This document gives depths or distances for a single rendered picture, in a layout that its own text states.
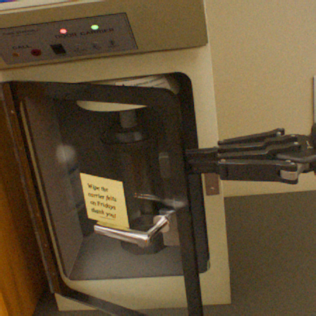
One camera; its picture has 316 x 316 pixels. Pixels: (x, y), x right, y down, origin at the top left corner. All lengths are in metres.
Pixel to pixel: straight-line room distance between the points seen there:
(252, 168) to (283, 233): 0.52
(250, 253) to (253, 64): 0.42
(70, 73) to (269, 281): 0.53
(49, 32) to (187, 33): 0.18
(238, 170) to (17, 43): 0.34
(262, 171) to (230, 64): 0.60
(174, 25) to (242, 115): 0.60
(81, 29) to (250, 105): 0.64
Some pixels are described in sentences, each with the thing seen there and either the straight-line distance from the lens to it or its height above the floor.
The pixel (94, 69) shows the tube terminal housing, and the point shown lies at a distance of 0.79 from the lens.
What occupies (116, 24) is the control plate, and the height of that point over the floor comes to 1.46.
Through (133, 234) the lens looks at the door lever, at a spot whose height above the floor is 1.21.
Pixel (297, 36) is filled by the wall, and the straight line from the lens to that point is 1.22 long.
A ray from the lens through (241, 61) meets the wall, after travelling 1.22.
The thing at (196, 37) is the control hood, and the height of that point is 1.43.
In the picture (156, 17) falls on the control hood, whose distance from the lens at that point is 0.68.
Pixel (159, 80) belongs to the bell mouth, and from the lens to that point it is 0.83.
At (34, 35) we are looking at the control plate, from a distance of 0.72.
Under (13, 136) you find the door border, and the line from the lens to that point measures 0.84.
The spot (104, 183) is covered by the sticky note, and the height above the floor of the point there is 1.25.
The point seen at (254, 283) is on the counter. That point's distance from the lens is 1.02.
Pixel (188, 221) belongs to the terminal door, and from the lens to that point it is 0.69.
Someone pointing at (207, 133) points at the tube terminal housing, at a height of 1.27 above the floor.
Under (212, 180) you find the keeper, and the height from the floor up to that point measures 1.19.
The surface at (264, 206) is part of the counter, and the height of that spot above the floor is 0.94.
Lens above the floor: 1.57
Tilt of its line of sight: 24 degrees down
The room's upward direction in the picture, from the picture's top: 8 degrees counter-clockwise
